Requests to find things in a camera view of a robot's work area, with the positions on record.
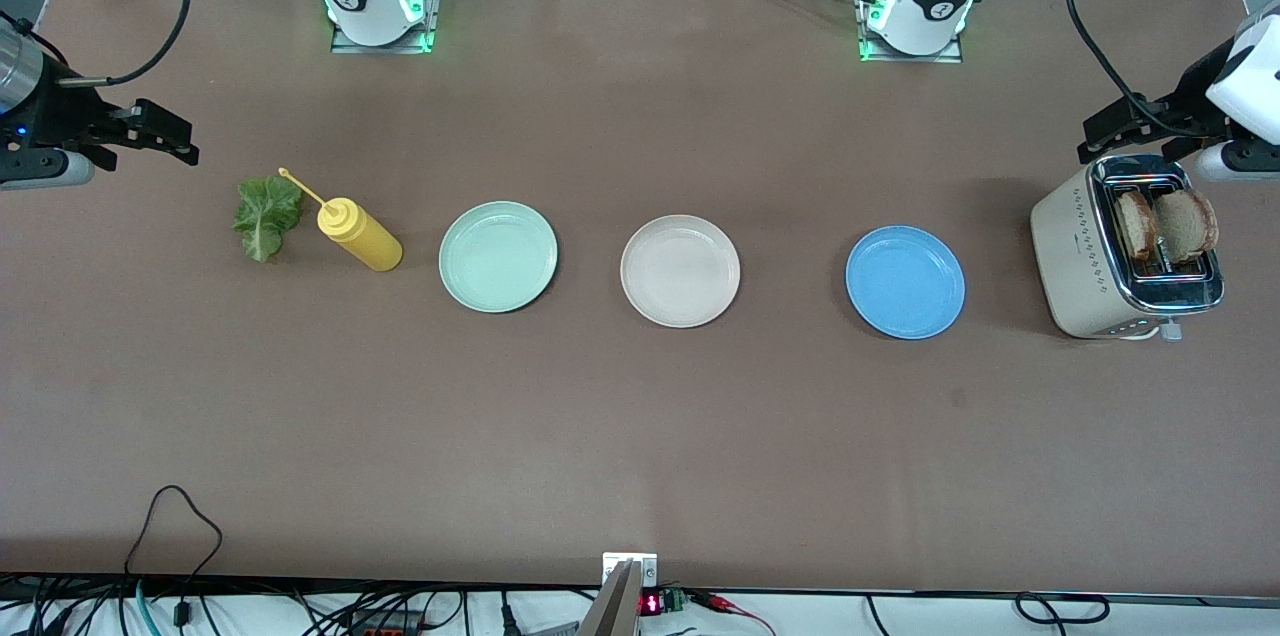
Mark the grey camera mount bar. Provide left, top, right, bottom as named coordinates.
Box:
left=578, top=552, right=659, bottom=636

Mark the green lettuce leaf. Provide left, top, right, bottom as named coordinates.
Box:
left=232, top=174, right=304, bottom=264

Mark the beige plate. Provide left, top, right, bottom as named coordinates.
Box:
left=620, top=214, right=742, bottom=329

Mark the beige chrome toaster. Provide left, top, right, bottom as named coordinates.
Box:
left=1030, top=153, right=1226, bottom=343

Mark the black coiled cable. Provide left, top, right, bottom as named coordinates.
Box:
left=1014, top=592, right=1112, bottom=626

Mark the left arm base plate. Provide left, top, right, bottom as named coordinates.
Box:
left=855, top=0, right=966, bottom=65

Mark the thin black looped cable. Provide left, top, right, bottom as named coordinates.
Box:
left=124, top=485, right=224, bottom=629

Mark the blue plate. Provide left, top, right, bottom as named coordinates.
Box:
left=845, top=225, right=967, bottom=341

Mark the teal cable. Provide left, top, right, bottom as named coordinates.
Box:
left=134, top=578, right=163, bottom=636

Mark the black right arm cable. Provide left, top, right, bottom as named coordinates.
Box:
left=58, top=0, right=194, bottom=88

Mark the pale-crust toast bread slice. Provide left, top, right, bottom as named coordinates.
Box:
left=1115, top=190, right=1159, bottom=263

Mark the dark-crust toast bread slice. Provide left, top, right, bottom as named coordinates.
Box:
left=1155, top=188, right=1220, bottom=265

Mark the red wire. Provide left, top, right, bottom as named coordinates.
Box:
left=695, top=591, right=777, bottom=636

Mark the mint green plate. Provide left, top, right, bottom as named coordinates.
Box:
left=439, top=201, right=559, bottom=314

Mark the yellow mustard squeeze bottle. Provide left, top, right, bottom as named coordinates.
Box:
left=277, top=167, right=404, bottom=273

